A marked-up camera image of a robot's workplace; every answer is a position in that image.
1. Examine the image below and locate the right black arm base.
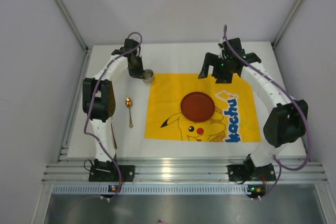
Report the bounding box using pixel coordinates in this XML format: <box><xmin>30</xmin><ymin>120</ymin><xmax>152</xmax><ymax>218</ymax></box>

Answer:
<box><xmin>227</xmin><ymin>164</ymin><xmax>276</xmax><ymax>184</ymax></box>

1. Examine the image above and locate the right aluminium frame post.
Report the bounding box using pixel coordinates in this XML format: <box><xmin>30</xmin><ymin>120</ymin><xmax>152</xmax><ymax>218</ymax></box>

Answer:
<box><xmin>271</xmin><ymin>0</ymin><xmax>305</xmax><ymax>50</ymax></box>

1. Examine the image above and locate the aluminium frame post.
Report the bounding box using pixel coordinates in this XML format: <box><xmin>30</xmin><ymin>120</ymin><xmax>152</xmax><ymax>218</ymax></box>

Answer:
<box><xmin>271</xmin><ymin>0</ymin><xmax>305</xmax><ymax>50</ymax></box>
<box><xmin>54</xmin><ymin>0</ymin><xmax>88</xmax><ymax>52</ymax></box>

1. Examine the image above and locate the left aluminium frame post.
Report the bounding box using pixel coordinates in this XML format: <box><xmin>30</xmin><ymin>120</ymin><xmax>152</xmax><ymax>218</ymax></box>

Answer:
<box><xmin>54</xmin><ymin>0</ymin><xmax>88</xmax><ymax>52</ymax></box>

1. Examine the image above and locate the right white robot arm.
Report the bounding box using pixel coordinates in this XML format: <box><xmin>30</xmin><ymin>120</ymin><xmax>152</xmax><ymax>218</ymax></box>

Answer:
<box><xmin>198</xmin><ymin>38</ymin><xmax>308</xmax><ymax>168</ymax></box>

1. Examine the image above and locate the aluminium mounting rail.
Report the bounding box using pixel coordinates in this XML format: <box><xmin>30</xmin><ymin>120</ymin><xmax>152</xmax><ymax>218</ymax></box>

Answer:
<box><xmin>42</xmin><ymin>147</ymin><xmax>328</xmax><ymax>184</ymax></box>

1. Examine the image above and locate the slotted grey cable duct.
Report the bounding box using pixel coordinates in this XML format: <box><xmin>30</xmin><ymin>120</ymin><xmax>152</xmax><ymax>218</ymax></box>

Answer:
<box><xmin>52</xmin><ymin>184</ymin><xmax>264</xmax><ymax>195</ymax></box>

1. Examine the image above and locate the purple cable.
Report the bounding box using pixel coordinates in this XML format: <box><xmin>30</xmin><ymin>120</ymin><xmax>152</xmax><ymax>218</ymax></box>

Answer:
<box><xmin>83</xmin><ymin>31</ymin><xmax>144</xmax><ymax>200</ymax></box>
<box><xmin>222</xmin><ymin>24</ymin><xmax>313</xmax><ymax>200</ymax></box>

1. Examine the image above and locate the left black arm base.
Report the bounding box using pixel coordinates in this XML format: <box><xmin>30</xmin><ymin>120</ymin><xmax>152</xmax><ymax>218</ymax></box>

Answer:
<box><xmin>88</xmin><ymin>165</ymin><xmax>135</xmax><ymax>183</ymax></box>

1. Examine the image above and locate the red plastic plate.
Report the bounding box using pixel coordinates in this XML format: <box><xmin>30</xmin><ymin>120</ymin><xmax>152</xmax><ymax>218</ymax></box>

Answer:
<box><xmin>180</xmin><ymin>92</ymin><xmax>215</xmax><ymax>123</ymax></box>

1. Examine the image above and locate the copper fork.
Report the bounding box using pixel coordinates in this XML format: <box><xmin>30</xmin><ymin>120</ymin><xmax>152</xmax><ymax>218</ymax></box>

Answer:
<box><xmin>111</xmin><ymin>122</ymin><xmax>118</xmax><ymax>150</ymax></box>

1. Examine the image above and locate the gold spoon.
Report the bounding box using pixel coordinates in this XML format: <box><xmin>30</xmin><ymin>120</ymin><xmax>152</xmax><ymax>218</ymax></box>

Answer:
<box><xmin>125</xmin><ymin>97</ymin><xmax>133</xmax><ymax>128</ymax></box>

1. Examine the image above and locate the yellow Pikachu cloth mat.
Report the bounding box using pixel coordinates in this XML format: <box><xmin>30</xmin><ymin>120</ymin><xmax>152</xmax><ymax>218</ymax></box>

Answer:
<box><xmin>145</xmin><ymin>73</ymin><xmax>262</xmax><ymax>143</ymax></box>

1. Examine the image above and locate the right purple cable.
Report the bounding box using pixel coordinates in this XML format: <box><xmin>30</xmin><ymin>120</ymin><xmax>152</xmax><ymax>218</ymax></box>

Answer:
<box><xmin>222</xmin><ymin>24</ymin><xmax>313</xmax><ymax>200</ymax></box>

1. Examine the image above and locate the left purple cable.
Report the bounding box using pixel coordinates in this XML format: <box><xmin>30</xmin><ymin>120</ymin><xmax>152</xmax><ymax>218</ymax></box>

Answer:
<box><xmin>83</xmin><ymin>31</ymin><xmax>144</xmax><ymax>200</ymax></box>

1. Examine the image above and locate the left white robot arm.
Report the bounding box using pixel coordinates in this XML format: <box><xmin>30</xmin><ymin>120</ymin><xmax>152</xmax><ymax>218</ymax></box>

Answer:
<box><xmin>82</xmin><ymin>38</ymin><xmax>144</xmax><ymax>162</ymax></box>

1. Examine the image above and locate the small metal cup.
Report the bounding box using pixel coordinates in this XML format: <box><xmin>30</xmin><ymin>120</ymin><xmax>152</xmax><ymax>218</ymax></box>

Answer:
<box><xmin>142</xmin><ymin>69</ymin><xmax>154</xmax><ymax>84</ymax></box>

